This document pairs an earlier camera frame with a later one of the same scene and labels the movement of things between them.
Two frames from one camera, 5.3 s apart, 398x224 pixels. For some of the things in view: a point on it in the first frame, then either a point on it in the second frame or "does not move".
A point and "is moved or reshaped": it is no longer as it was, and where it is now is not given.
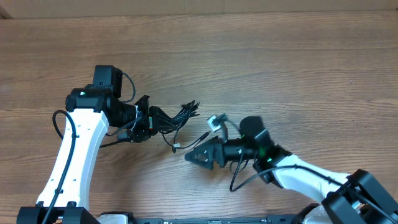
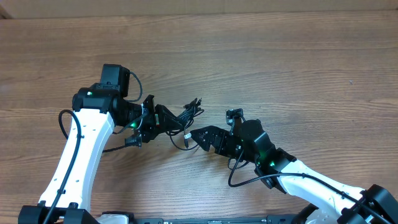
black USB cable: (179, 121) is moved or reshaped
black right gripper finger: (204, 153) -> (208, 135)
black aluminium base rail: (273, 219) does not move
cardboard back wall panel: (43, 9) does not move
